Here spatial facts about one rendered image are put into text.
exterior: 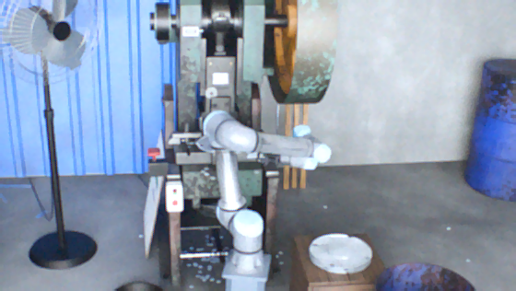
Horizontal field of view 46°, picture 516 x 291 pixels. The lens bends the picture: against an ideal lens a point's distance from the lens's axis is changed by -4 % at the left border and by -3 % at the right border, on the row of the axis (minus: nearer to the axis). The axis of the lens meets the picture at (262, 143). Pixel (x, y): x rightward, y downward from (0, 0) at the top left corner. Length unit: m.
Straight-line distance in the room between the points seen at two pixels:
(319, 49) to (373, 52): 1.82
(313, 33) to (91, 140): 2.18
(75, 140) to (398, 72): 2.36
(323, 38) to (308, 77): 0.20
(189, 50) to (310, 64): 0.58
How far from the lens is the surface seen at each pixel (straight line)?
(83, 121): 4.40
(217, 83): 3.05
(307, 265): 2.88
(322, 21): 2.73
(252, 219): 2.56
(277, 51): 3.36
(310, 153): 2.55
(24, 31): 3.00
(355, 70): 4.53
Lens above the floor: 1.93
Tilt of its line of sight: 22 degrees down
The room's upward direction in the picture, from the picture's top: 2 degrees clockwise
